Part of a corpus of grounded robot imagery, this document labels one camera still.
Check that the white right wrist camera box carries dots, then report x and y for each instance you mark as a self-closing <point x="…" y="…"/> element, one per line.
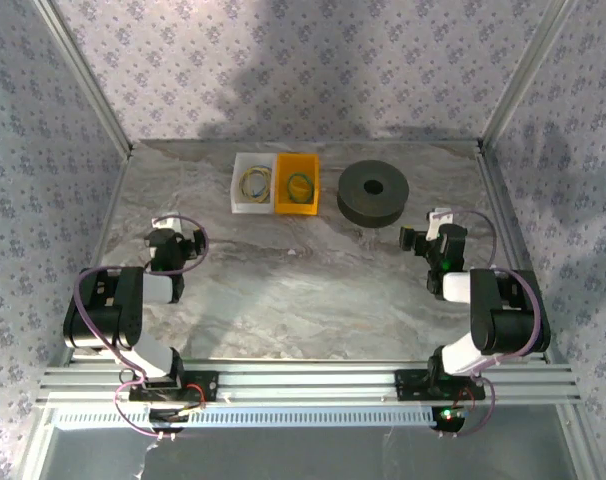
<point x="435" y="219"/>

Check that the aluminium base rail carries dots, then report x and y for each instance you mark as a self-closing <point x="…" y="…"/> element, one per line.
<point x="308" y="385"/>

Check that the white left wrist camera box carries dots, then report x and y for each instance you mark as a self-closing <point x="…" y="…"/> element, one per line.
<point x="167" y="221"/>

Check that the white plastic bin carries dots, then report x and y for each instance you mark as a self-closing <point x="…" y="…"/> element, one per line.
<point x="253" y="207"/>

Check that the floral fabric backdrop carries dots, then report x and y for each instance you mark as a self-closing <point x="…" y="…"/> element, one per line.
<point x="303" y="50"/>

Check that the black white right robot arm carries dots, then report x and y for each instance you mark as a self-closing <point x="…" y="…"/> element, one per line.
<point x="503" y="320"/>

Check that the yellow plastic bin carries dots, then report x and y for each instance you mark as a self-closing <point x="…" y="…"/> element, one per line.
<point x="295" y="208"/>

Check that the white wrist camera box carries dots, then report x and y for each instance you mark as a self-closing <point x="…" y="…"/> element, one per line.
<point x="435" y="219"/>
<point x="167" y="221"/>

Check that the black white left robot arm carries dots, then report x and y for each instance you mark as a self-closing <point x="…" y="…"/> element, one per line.
<point x="108" y="320"/>

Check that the aluminium frame post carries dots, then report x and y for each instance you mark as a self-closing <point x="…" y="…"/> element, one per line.
<point x="521" y="75"/>
<point x="85" y="75"/>

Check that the aluminium frame leg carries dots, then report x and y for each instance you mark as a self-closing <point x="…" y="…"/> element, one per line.
<point x="38" y="450"/>
<point x="578" y="445"/>

